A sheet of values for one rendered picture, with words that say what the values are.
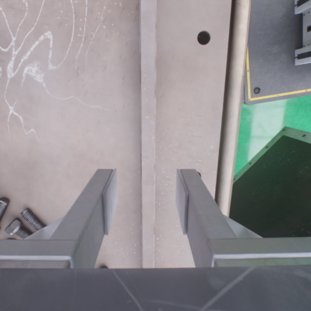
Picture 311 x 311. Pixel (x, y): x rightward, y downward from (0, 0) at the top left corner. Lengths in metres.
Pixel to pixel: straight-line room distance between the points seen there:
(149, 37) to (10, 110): 0.17
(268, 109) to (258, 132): 0.18
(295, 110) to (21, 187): 1.84
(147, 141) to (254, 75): 1.22
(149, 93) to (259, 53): 1.24
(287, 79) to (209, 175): 1.27
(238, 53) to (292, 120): 1.58
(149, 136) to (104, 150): 0.06
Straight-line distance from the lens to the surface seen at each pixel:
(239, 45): 0.39
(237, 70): 0.38
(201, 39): 0.28
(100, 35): 0.26
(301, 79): 1.56
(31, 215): 0.31
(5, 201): 0.32
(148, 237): 0.29
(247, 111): 1.77
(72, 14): 0.27
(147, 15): 0.24
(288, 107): 1.91
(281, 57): 1.50
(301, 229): 0.73
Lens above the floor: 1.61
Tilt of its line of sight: 74 degrees down
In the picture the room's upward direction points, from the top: 175 degrees clockwise
